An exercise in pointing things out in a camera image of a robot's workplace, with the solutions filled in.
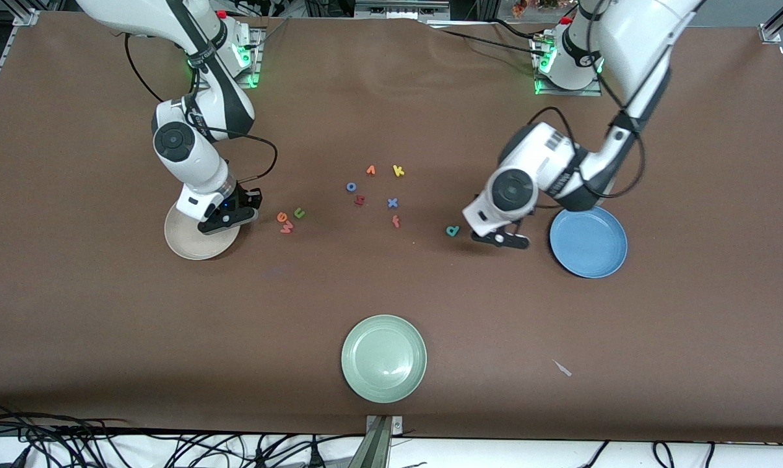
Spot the aluminium frame corner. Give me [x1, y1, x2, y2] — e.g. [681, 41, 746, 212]
[758, 0, 783, 44]

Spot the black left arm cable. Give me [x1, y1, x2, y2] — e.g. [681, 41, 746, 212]
[526, 0, 647, 212]

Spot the blue plate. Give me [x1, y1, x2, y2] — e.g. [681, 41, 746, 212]
[549, 205, 628, 279]

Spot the grey metal box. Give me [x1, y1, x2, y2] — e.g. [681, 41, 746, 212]
[354, 0, 452, 20]

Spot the aluminium camera stand profile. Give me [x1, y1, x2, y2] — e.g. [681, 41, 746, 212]
[348, 415, 404, 468]

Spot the aluminium table rail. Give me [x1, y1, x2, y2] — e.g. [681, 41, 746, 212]
[0, 8, 39, 127]

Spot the brown table cover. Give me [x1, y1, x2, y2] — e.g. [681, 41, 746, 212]
[0, 12, 783, 444]

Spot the beige brown plate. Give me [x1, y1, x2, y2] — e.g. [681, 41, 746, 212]
[164, 198, 241, 261]

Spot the pale green plate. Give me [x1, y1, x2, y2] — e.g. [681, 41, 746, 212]
[341, 315, 428, 404]

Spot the black table cable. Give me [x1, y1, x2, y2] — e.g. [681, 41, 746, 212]
[424, 19, 541, 56]

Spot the black cable bundle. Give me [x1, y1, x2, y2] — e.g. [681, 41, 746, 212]
[0, 400, 366, 468]

